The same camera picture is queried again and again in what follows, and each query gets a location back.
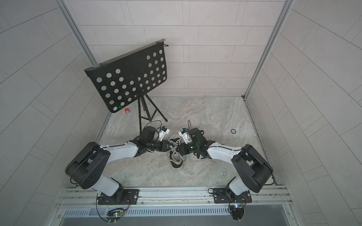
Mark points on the right green circuit board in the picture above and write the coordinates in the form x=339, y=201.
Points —
x=236, y=212

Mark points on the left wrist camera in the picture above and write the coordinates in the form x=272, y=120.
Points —
x=163, y=131

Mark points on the left green circuit board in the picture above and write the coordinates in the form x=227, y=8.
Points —
x=116, y=213

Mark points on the black canvas sneaker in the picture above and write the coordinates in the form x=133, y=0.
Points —
x=176, y=158
x=194, y=157

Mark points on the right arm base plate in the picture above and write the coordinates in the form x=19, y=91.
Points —
x=232, y=195

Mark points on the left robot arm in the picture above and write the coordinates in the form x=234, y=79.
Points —
x=86, y=169

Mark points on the black perforated music stand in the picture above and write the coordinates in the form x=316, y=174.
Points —
x=130, y=77

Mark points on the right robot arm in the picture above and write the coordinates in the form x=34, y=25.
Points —
x=253, y=170

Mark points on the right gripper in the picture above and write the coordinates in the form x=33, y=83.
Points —
x=184, y=146

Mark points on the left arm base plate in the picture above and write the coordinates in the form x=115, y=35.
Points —
x=122, y=197

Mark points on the aluminium rail frame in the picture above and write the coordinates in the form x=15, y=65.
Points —
x=172, y=196

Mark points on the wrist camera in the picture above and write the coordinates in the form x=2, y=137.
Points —
x=184, y=133
x=163, y=131

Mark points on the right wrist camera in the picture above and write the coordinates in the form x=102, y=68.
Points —
x=184, y=133

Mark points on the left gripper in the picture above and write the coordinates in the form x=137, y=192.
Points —
x=164, y=146

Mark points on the green circuit board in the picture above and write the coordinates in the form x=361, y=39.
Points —
x=236, y=212
x=116, y=213

